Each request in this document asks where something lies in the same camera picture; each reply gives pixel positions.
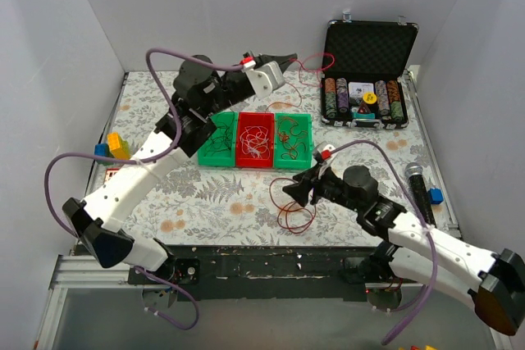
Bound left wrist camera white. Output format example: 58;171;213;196
240;56;285;98

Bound red white toy brick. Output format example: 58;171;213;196
103;167;119;183

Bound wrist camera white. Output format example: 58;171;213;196
240;56;285;98
313;142;336;178

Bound separated red wire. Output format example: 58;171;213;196
276;116;309;161

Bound left green plastic bin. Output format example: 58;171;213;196
198;111;239;167

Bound thin black wire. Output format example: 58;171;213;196
203;111;237;158

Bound right green plastic bin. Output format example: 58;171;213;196
273;113;313;170

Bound small blue cube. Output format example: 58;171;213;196
427;188;444;205

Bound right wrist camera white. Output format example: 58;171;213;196
313;142;336;178

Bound white card deck box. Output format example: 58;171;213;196
349;82;375;100

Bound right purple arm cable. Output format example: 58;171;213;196
327;139;440;346

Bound stacked colourful toy bricks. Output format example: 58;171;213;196
94;132;131;160

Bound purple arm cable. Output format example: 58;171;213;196
43;47;247;331
327;139;440;346

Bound yellow round disc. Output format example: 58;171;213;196
363;92;377;105

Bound red plastic bin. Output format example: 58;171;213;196
235;112;275;169

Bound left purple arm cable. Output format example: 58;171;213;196
43;47;247;331

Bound black microphone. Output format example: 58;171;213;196
404;162;436;225

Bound black poker chip case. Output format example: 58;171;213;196
321;20;418;130

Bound thin white wire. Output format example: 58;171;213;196
240;124;273;160

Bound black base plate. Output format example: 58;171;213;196
126;243;422;302

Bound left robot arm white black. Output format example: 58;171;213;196
62;52;297;284

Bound green plastic bin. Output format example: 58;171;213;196
273;113;313;170
198;111;239;167

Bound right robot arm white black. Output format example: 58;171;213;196
282;165;524;336

